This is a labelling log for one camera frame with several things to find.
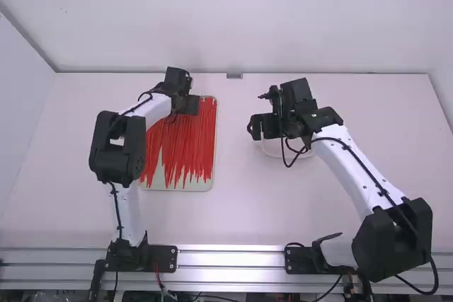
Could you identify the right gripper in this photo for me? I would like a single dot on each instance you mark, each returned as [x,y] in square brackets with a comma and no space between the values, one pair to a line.
[272,126]

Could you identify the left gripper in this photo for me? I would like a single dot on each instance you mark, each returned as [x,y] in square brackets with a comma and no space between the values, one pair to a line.
[187,104]

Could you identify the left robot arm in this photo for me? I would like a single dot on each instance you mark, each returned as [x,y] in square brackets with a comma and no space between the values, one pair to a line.
[127,210]

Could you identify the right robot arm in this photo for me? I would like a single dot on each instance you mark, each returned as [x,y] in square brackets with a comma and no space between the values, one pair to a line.
[354,167]

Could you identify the white dish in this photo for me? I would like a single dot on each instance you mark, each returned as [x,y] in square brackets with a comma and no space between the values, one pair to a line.
[268,150]

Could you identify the pale tray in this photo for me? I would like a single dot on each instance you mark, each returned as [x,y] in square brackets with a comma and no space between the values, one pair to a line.
[177,188]

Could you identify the silver rails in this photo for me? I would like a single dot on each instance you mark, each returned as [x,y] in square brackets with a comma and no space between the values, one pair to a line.
[230,263]

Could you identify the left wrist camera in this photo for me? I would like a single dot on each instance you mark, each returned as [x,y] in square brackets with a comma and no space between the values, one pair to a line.
[188,82]

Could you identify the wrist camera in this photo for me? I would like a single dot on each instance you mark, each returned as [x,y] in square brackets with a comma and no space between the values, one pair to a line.
[275,99]
[188,82]

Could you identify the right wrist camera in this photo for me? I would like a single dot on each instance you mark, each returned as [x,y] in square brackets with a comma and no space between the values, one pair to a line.
[275,99]

